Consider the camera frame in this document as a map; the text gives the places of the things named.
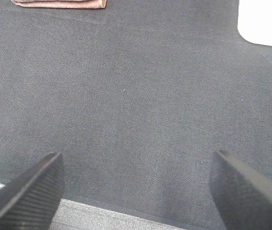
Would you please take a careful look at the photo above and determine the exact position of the white plastic storage bin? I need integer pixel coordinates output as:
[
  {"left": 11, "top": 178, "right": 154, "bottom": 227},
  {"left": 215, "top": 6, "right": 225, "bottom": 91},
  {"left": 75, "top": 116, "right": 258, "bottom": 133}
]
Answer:
[{"left": 237, "top": 0, "right": 272, "bottom": 46}]

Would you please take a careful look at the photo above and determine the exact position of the black table mat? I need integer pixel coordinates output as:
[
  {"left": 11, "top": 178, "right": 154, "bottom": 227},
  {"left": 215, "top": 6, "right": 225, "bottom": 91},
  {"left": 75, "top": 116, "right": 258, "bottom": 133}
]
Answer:
[{"left": 0, "top": 0, "right": 272, "bottom": 230}]

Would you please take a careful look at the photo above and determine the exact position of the brown microfiber towel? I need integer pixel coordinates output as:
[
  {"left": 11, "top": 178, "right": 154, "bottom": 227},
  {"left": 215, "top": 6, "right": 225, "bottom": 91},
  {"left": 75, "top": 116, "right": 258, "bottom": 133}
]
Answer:
[{"left": 12, "top": 0, "right": 107, "bottom": 9}]

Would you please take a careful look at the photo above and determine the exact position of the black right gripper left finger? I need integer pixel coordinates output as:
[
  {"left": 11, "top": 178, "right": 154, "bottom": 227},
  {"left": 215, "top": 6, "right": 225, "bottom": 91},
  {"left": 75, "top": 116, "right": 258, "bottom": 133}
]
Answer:
[{"left": 0, "top": 153, "right": 64, "bottom": 230}]

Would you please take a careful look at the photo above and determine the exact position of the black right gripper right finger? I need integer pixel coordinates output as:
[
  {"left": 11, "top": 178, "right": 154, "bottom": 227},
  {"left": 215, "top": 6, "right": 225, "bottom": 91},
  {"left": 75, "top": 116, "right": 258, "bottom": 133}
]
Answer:
[{"left": 209, "top": 150, "right": 272, "bottom": 230}]

